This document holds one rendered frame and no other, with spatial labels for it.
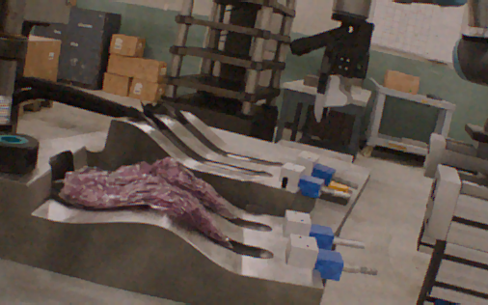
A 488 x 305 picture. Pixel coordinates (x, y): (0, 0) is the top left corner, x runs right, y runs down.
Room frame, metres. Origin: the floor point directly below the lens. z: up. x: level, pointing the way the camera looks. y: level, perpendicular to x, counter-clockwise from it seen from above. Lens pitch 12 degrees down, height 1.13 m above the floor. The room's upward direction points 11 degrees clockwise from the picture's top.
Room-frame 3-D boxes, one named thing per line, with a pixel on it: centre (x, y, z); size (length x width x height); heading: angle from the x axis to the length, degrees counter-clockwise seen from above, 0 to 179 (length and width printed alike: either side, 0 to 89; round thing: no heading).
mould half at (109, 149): (1.13, 0.10, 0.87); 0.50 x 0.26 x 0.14; 73
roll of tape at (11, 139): (0.69, 0.31, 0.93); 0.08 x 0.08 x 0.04
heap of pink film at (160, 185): (0.77, 0.11, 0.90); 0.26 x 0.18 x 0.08; 90
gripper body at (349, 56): (1.10, -0.16, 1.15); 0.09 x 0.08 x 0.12; 73
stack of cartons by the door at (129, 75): (7.78, 1.62, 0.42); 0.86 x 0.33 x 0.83; 77
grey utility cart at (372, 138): (6.80, -1.94, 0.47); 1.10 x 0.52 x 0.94; 85
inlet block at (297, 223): (0.82, -0.15, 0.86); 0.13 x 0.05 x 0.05; 90
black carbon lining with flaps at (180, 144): (1.11, 0.08, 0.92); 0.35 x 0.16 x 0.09; 73
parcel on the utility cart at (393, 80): (6.85, -1.78, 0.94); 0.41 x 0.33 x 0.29; 85
